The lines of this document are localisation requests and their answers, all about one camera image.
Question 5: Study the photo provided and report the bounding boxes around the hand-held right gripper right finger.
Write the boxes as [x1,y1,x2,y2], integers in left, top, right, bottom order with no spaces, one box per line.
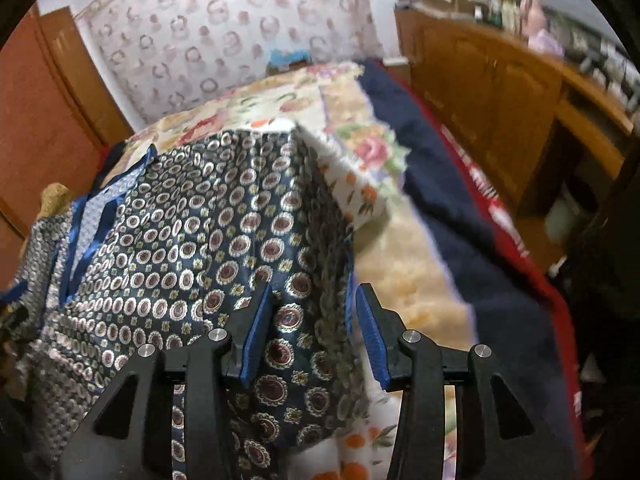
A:
[355,282,584,480]

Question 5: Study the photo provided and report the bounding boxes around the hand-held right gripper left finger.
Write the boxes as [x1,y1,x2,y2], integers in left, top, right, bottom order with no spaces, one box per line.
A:
[59,282,275,480]

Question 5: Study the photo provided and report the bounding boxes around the navy circle-print silk garment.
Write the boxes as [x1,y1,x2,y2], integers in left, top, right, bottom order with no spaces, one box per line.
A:
[10,127,383,480]

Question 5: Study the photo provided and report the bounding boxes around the white orange-flower bed sheet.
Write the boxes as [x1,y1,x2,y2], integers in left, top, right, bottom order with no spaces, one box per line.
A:
[292,120,406,480]

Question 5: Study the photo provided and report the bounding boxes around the navy blanket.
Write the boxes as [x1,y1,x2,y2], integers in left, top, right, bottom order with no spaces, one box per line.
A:
[357,57,581,480]

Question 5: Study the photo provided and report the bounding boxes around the red blanket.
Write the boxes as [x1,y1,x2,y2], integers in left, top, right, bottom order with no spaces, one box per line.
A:
[375,59,590,480]

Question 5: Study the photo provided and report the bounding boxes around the beige rose-print quilt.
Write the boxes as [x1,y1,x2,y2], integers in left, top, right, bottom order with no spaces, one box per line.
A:
[131,60,478,356]

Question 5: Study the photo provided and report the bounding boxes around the white container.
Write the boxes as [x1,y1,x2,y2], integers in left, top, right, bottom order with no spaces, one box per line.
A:
[546,192,598,248]

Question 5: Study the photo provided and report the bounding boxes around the tan plush pillow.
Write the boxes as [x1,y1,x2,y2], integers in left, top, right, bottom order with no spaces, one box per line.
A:
[36,183,72,222]

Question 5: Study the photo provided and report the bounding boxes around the wooden sideboard cabinet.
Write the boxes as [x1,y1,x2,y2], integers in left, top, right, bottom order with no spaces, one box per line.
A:
[394,2,640,281]

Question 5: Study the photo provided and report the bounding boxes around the small blue box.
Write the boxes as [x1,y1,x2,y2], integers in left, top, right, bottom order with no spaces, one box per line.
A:
[266,48,309,75]

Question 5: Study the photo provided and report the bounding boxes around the pink circle-print curtain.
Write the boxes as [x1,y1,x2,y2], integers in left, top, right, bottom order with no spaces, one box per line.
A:
[75,0,387,127]

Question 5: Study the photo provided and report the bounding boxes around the wooden wardrobe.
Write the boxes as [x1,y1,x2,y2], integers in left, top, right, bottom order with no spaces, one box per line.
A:
[0,2,135,288]

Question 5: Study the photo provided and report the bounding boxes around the pink doll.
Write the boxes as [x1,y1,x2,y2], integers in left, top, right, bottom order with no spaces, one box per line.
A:
[519,0,567,57]

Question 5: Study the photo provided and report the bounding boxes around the clutter of bottles and boxes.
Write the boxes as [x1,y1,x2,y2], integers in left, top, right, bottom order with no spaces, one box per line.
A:
[397,0,640,111]

